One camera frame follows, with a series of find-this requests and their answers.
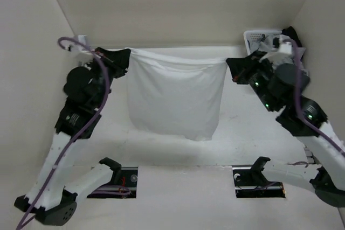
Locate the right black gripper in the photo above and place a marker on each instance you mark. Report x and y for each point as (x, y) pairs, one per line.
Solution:
(240, 67)

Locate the white tank top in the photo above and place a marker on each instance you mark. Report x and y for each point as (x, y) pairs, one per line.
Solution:
(178, 96)

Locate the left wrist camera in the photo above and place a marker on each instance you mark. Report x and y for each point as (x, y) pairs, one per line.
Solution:
(77, 49)

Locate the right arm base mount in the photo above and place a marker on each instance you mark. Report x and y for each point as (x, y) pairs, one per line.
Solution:
(249, 181)

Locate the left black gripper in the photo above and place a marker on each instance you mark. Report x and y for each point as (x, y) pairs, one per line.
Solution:
(119, 61)

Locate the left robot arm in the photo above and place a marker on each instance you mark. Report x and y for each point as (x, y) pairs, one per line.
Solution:
(52, 200)

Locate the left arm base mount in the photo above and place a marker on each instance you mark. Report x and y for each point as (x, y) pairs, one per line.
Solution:
(125, 186)

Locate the black tank top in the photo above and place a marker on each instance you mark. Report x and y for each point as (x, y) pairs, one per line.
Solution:
(291, 32)

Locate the white plastic laundry basket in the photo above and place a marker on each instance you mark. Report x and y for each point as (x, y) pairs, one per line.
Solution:
(251, 36)

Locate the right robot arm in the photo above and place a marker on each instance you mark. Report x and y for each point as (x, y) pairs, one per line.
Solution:
(279, 89)

